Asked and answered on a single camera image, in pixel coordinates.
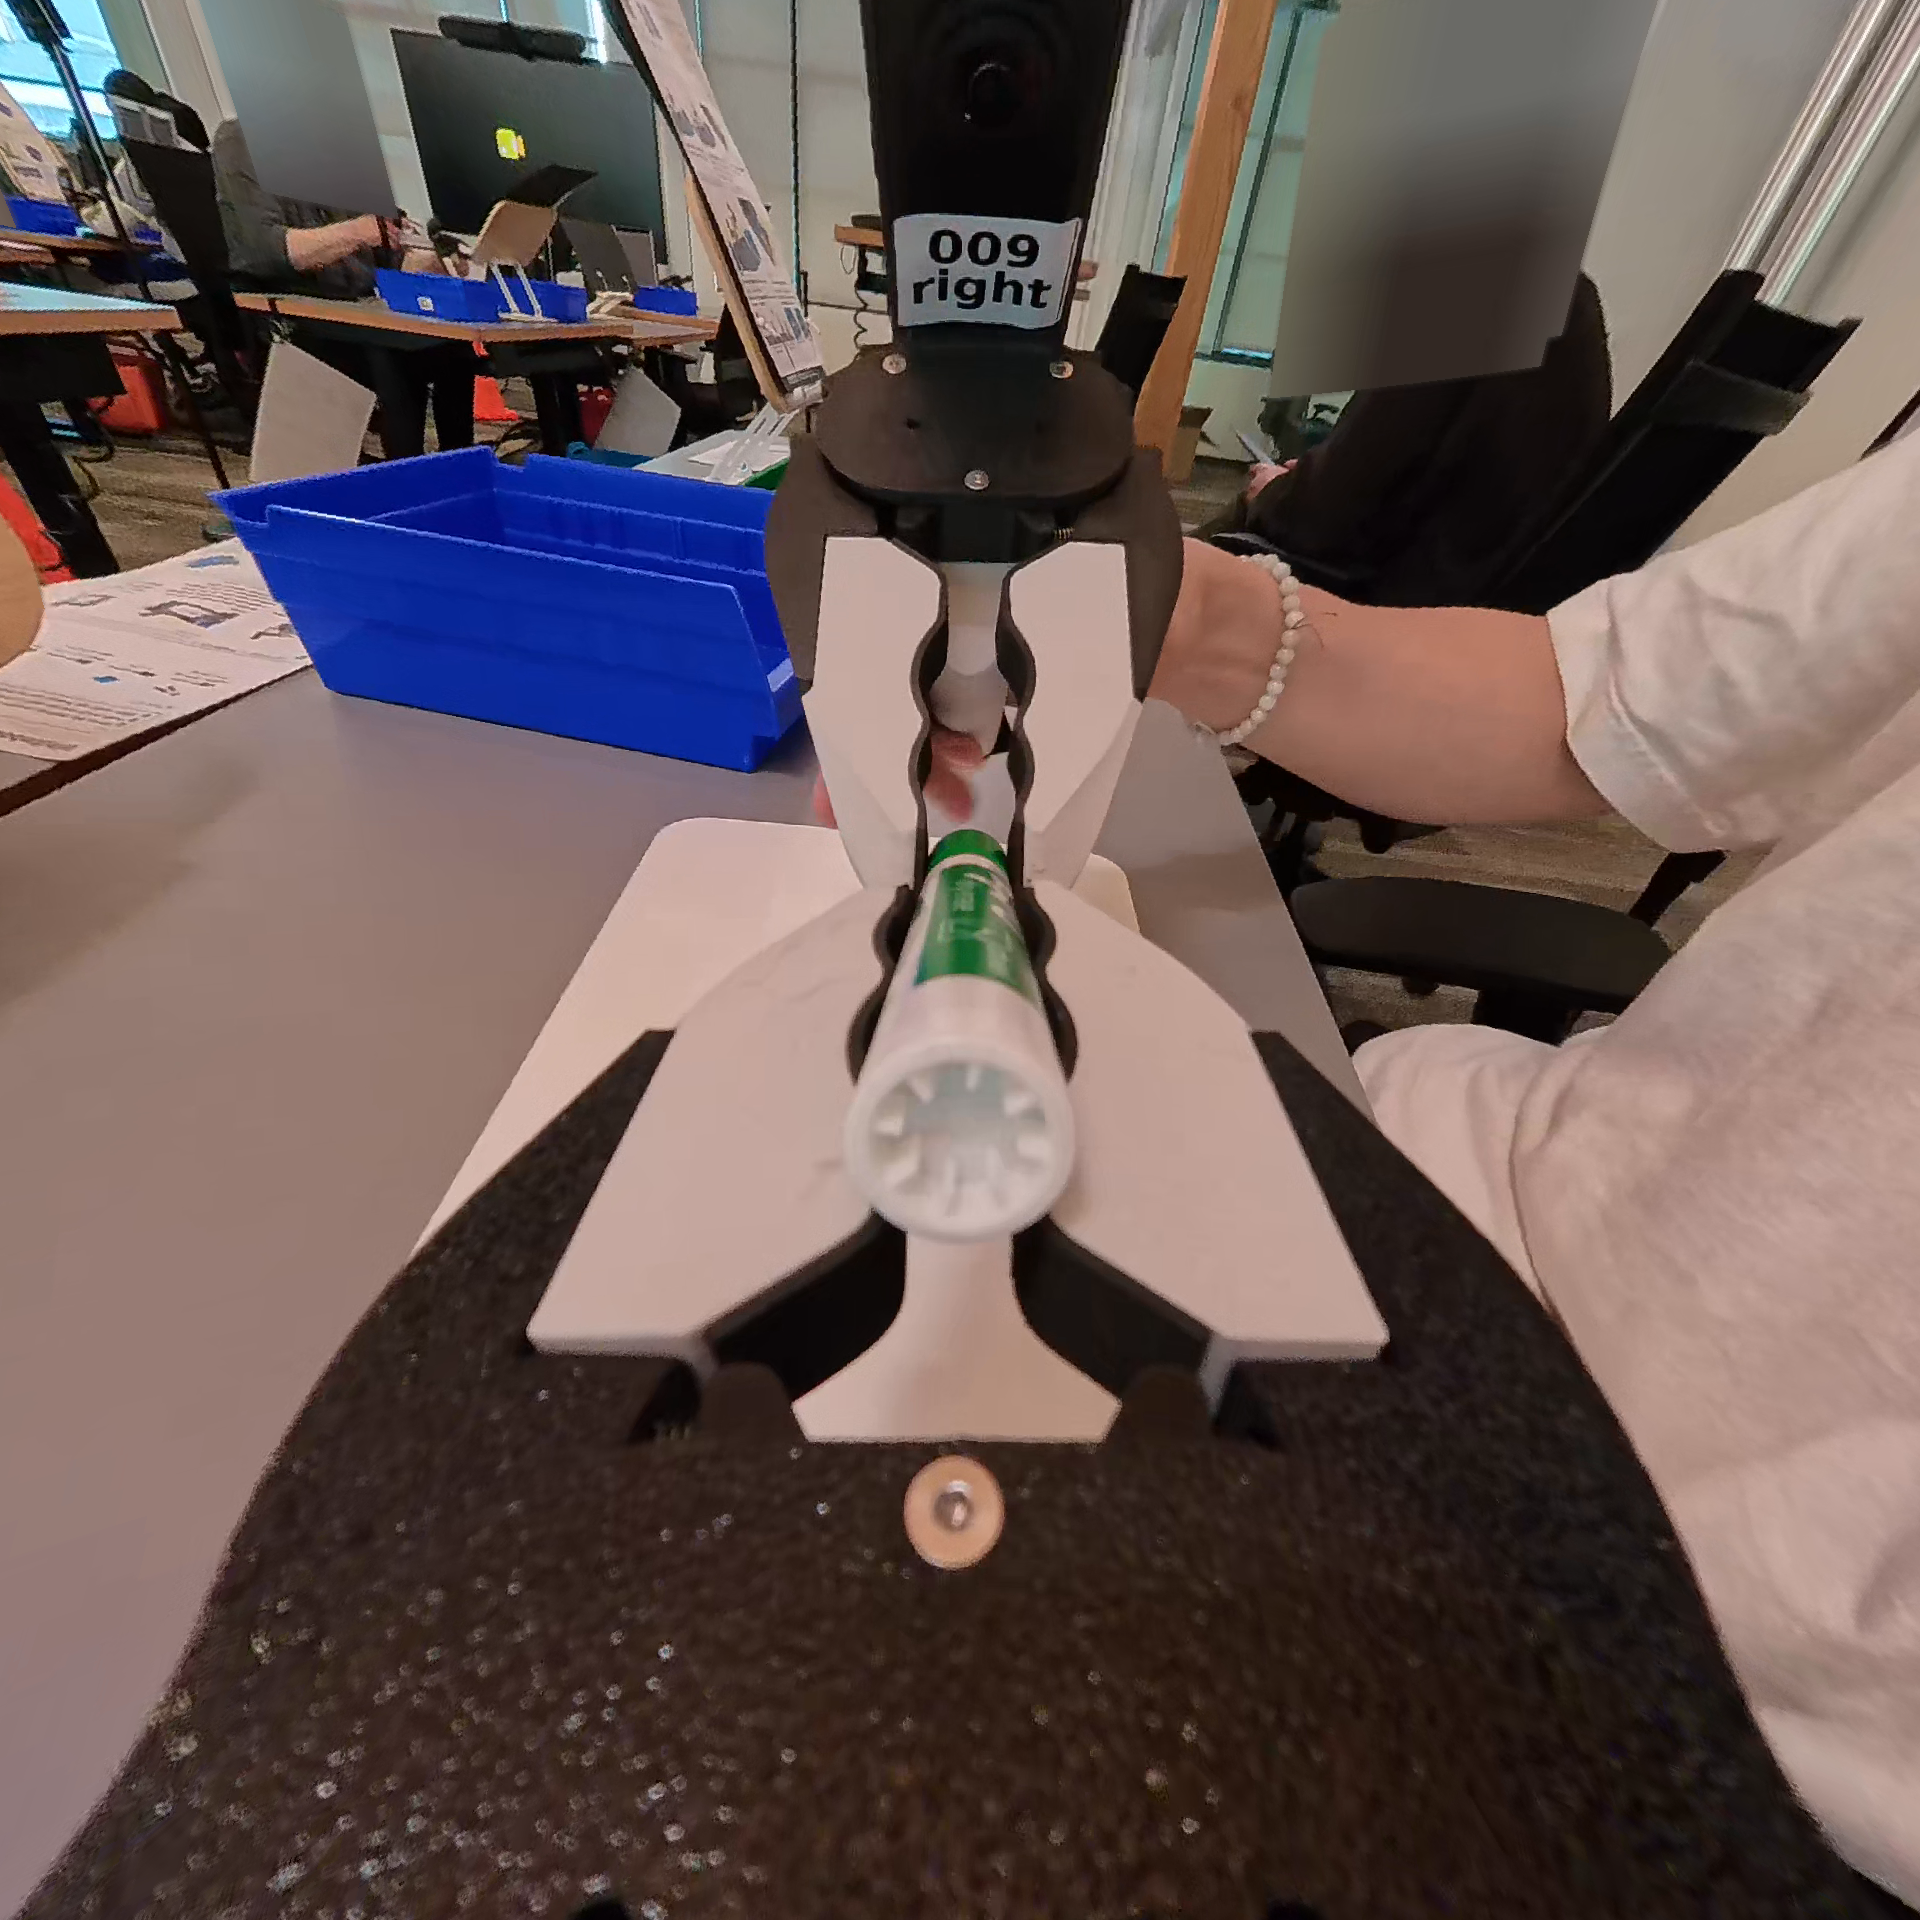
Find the wooden-edged desk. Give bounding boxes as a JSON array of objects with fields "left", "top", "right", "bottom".
[
  {"left": 237, "top": 289, "right": 723, "bottom": 459},
  {"left": 0, "top": 278, "right": 186, "bottom": 580}
]

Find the metal pole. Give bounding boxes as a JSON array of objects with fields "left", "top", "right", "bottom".
[{"left": 1725, "top": 0, "right": 1920, "bottom": 310}]

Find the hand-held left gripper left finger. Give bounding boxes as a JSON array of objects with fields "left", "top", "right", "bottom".
[{"left": 526, "top": 882, "right": 920, "bottom": 1400}]

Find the clear acrylic stand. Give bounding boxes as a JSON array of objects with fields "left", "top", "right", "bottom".
[{"left": 645, "top": 406, "right": 798, "bottom": 490}]

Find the white bead bracelet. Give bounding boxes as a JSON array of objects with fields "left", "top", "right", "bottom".
[{"left": 1199, "top": 553, "right": 1310, "bottom": 748}]

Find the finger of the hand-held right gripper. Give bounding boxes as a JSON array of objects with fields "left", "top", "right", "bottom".
[
  {"left": 801, "top": 534, "right": 958, "bottom": 897},
  {"left": 997, "top": 538, "right": 1150, "bottom": 890}
]

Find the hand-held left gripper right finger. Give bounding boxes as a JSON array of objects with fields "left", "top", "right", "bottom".
[{"left": 1012, "top": 882, "right": 1390, "bottom": 1404}]

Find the large black monitor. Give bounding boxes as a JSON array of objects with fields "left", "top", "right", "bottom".
[{"left": 394, "top": 27, "right": 670, "bottom": 270}]

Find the green whiteboard marker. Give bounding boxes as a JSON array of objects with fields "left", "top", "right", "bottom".
[{"left": 844, "top": 863, "right": 1083, "bottom": 1245}]

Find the white panel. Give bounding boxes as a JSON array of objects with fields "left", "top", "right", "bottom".
[
  {"left": 247, "top": 343, "right": 377, "bottom": 486},
  {"left": 597, "top": 368, "right": 685, "bottom": 459}
]

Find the person's right hand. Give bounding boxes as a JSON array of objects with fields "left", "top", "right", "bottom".
[{"left": 815, "top": 538, "right": 1289, "bottom": 827}]

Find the small white whiteboard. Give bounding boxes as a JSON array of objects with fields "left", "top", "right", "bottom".
[{"left": 411, "top": 817, "right": 1142, "bottom": 1446}]

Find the wooden post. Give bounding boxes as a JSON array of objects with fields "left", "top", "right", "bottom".
[{"left": 1132, "top": 0, "right": 1280, "bottom": 452}]

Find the printed paper sheet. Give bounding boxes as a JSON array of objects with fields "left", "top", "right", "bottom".
[{"left": 0, "top": 544, "right": 312, "bottom": 767}]

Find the red box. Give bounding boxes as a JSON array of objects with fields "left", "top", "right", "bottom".
[{"left": 86, "top": 352, "right": 170, "bottom": 440}]

